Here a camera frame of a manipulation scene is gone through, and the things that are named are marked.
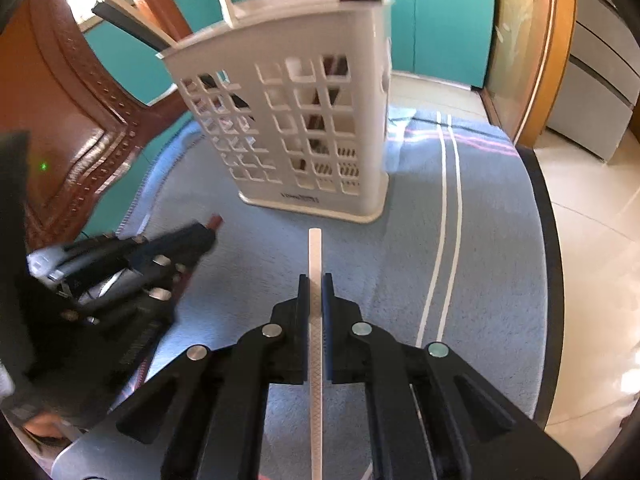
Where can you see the blue striped towel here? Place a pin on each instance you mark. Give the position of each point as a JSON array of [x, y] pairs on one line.
[[475, 260]]

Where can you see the dark red chopstick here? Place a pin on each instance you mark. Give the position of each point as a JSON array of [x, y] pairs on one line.
[[215, 221]]

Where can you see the teal kitchen cabinets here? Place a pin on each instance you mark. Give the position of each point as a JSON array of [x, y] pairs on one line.
[[440, 25]]

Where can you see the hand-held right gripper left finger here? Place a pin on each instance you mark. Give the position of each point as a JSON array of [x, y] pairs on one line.
[[302, 330]]

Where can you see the grey refrigerator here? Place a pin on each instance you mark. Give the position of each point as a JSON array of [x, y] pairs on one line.
[[590, 85]]

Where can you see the white slotted utensil holder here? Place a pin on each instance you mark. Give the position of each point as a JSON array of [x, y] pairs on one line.
[[310, 60]]

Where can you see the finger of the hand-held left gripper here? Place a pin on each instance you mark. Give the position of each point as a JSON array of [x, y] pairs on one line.
[[125, 247], [140, 302]]

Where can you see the white textured chopstick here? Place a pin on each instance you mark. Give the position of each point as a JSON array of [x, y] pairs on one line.
[[315, 260]]

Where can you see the wooden framed glass door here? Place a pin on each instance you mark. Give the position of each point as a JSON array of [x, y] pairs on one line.
[[560, 35]]

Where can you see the person's left hand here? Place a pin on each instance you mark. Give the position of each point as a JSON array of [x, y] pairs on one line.
[[42, 424]]

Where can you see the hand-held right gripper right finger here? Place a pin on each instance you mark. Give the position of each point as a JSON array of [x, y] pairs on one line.
[[327, 330]]

